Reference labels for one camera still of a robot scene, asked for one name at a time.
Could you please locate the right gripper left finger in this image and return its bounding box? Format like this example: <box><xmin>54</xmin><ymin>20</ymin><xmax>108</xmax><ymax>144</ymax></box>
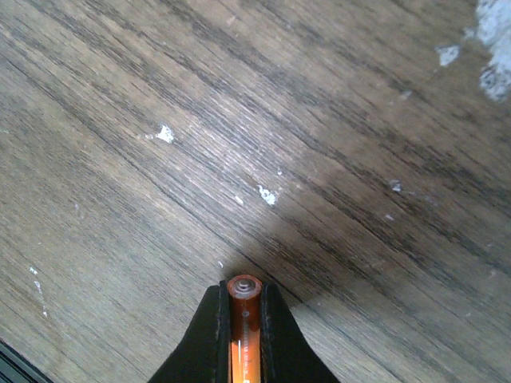
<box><xmin>149</xmin><ymin>281</ymin><xmax>232</xmax><ymax>383</ymax></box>

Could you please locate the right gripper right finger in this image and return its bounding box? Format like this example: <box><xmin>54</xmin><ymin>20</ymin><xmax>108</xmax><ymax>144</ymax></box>
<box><xmin>260</xmin><ymin>283</ymin><xmax>339</xmax><ymax>383</ymax></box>

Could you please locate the orange battery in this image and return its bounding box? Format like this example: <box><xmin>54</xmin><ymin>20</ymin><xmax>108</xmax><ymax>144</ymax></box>
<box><xmin>227</xmin><ymin>274</ymin><xmax>263</xmax><ymax>383</ymax></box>

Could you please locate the black enclosure frame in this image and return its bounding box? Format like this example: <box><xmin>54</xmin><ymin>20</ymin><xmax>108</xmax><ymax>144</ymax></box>
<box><xmin>0</xmin><ymin>341</ymin><xmax>53</xmax><ymax>383</ymax></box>

